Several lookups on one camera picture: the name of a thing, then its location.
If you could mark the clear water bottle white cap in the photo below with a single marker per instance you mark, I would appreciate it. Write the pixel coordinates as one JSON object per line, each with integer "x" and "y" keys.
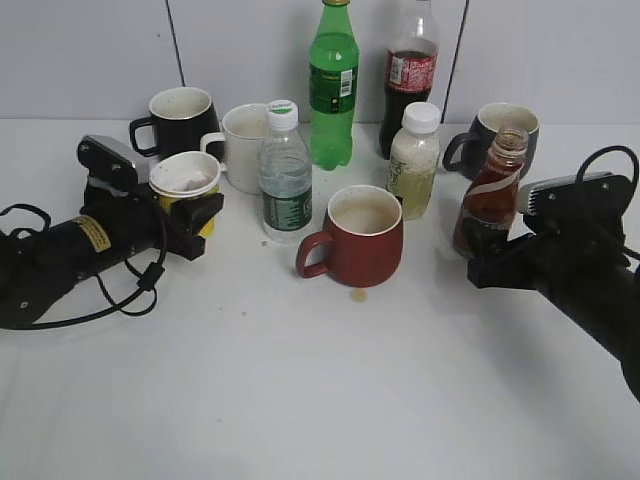
{"x": 285, "y": 175}

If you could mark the red ceramic mug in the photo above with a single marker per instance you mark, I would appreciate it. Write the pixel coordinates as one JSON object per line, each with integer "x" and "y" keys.
{"x": 361, "y": 241}

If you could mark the brown Nescafe coffee bottle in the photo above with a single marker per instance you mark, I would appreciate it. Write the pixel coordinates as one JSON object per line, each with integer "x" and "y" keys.
{"x": 488, "y": 207}

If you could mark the dark grey ceramic mug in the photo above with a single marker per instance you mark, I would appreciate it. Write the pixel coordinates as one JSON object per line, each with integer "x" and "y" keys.
{"x": 466, "y": 152}

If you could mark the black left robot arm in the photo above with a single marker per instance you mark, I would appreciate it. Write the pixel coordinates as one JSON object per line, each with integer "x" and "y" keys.
{"x": 39, "y": 267}

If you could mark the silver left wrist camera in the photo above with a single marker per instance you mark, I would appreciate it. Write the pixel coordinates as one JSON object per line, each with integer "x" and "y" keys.
{"x": 111, "y": 163}

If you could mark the black ceramic mug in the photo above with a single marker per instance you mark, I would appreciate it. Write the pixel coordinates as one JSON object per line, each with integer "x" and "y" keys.
{"x": 179, "y": 118}

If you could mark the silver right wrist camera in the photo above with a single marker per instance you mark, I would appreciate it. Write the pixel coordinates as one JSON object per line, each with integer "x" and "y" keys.
{"x": 565, "y": 196}

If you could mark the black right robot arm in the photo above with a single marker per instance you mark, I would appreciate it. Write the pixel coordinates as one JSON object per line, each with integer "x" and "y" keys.
{"x": 611, "y": 319}

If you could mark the green soda bottle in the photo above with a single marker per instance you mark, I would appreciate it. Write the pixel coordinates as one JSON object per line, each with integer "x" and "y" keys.
{"x": 333, "y": 82}

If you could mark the yellow paper cup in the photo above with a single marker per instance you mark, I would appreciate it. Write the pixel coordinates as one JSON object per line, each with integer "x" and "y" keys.
{"x": 185, "y": 175}

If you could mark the pale juice bottle white cap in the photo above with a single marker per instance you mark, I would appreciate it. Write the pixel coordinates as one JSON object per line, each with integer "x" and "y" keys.
{"x": 414, "y": 156}

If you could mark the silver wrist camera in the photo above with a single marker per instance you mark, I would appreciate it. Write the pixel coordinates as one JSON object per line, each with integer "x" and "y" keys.
{"x": 565, "y": 196}
{"x": 111, "y": 163}

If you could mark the cola bottle red label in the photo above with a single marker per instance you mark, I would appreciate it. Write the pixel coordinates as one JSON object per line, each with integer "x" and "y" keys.
{"x": 410, "y": 66}

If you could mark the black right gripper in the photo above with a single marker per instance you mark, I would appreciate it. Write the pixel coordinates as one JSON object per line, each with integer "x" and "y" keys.
{"x": 571, "y": 251}

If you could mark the white ceramic mug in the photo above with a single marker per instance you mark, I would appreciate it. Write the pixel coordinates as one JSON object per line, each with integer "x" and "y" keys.
{"x": 243, "y": 130}

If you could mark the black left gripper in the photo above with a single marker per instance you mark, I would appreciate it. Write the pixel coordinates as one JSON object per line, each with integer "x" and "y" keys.
{"x": 121, "y": 224}

